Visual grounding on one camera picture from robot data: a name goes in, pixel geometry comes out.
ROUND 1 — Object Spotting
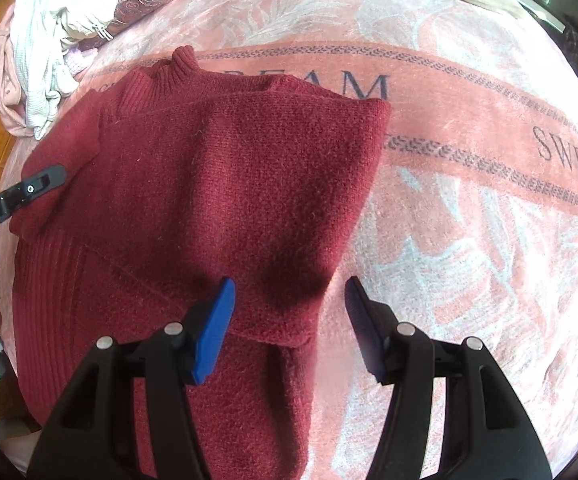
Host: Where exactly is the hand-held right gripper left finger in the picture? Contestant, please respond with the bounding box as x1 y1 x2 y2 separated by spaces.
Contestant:
28 276 237 480

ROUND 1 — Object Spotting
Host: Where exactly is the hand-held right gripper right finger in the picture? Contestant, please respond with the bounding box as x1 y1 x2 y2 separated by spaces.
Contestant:
345 276 554 480

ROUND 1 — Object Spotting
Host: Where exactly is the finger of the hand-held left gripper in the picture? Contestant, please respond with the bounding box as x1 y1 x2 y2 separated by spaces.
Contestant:
0 164 68 217

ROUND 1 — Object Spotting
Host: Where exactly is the dark red knit sweater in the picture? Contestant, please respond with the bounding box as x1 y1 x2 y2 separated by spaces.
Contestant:
8 45 394 480

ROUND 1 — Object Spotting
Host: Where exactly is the pale pink garment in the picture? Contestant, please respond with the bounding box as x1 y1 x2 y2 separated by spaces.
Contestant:
0 10 30 137

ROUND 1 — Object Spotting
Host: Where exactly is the pink leaf-patterned blanket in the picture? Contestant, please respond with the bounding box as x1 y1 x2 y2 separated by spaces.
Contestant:
0 0 578 480

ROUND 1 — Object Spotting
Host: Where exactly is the white garment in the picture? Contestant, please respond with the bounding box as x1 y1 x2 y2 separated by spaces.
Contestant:
9 0 120 141

